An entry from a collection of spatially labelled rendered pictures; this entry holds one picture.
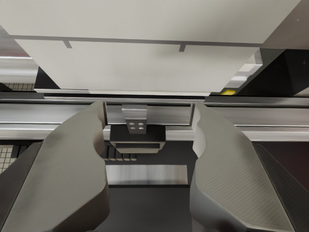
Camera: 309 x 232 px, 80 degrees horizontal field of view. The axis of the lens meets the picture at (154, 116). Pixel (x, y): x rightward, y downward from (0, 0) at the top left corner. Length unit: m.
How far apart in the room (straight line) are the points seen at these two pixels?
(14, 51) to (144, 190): 0.20
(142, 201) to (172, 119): 0.30
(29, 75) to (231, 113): 0.43
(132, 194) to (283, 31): 0.33
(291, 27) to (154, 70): 0.26
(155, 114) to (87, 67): 0.31
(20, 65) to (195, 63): 0.20
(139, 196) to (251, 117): 0.40
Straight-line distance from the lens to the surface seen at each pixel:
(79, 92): 0.23
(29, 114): 0.54
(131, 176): 0.21
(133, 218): 0.20
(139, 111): 0.26
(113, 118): 0.47
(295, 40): 0.41
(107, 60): 0.17
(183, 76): 0.19
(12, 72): 0.30
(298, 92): 0.63
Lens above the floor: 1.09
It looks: 18 degrees down
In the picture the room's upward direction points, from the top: 180 degrees clockwise
